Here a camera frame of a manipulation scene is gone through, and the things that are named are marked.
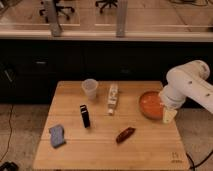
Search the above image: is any black office chair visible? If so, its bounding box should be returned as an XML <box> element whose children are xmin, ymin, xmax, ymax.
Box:
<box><xmin>39</xmin><ymin>0</ymin><xmax>75</xmax><ymax>23</ymax></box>
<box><xmin>95</xmin><ymin>0</ymin><xmax>118</xmax><ymax>14</ymax></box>

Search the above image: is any left black office chair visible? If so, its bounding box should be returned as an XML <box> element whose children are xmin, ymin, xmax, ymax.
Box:
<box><xmin>39</xmin><ymin>0</ymin><xmax>75</xmax><ymax>23</ymax></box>

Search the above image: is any clear plastic cup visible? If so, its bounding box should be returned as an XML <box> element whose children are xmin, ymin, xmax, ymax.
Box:
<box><xmin>81</xmin><ymin>79</ymin><xmax>98</xmax><ymax>100</ymax></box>

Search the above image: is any right black office chair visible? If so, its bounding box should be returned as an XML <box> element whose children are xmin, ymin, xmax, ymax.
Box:
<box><xmin>95</xmin><ymin>0</ymin><xmax>118</xmax><ymax>14</ymax></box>

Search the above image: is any black cable left floor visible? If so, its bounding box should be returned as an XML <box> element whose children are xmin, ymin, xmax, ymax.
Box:
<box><xmin>0</xmin><ymin>102</ymin><xmax>15</xmax><ymax>163</ymax></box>

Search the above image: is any black cable floor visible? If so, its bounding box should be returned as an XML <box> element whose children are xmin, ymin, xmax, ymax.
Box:
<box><xmin>0</xmin><ymin>102</ymin><xmax>15</xmax><ymax>163</ymax></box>
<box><xmin>185</xmin><ymin>148</ymin><xmax>213</xmax><ymax>171</ymax></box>

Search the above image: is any orange bowl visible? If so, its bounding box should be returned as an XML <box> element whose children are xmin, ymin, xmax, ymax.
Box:
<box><xmin>139</xmin><ymin>91</ymin><xmax>164</xmax><ymax>120</ymax></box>

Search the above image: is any black object floor corner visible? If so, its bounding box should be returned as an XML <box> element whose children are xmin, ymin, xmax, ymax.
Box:
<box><xmin>0</xmin><ymin>162</ymin><xmax>19</xmax><ymax>171</ymax></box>

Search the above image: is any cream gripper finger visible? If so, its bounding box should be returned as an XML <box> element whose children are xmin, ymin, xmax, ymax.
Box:
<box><xmin>163</xmin><ymin>108</ymin><xmax>177</xmax><ymax>124</ymax></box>

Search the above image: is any right grey metal post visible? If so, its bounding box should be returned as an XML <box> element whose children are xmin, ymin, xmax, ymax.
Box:
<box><xmin>116</xmin><ymin>0</ymin><xmax>128</xmax><ymax>38</ymax></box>

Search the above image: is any grey metal post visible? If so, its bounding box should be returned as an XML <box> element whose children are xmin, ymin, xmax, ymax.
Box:
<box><xmin>44</xmin><ymin>0</ymin><xmax>62</xmax><ymax>37</ymax></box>
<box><xmin>116</xmin><ymin>0</ymin><xmax>128</xmax><ymax>38</ymax></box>

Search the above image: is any left grey metal post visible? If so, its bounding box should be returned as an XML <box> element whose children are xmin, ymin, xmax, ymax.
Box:
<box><xmin>44</xmin><ymin>0</ymin><xmax>62</xmax><ymax>37</ymax></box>

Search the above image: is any black eraser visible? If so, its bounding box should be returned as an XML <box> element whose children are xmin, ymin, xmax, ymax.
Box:
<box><xmin>80</xmin><ymin>105</ymin><xmax>90</xmax><ymax>128</ymax></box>

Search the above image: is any brown chocolate bar wrapper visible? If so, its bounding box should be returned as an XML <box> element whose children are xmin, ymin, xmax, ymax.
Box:
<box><xmin>116</xmin><ymin>127</ymin><xmax>135</xmax><ymax>144</ymax></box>

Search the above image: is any black cable right floor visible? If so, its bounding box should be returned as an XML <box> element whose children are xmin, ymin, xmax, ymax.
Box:
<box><xmin>185</xmin><ymin>148</ymin><xmax>213</xmax><ymax>171</ymax></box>

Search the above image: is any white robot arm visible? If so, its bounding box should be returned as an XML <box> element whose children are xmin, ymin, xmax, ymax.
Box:
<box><xmin>159</xmin><ymin>60</ymin><xmax>213</xmax><ymax>123</ymax></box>

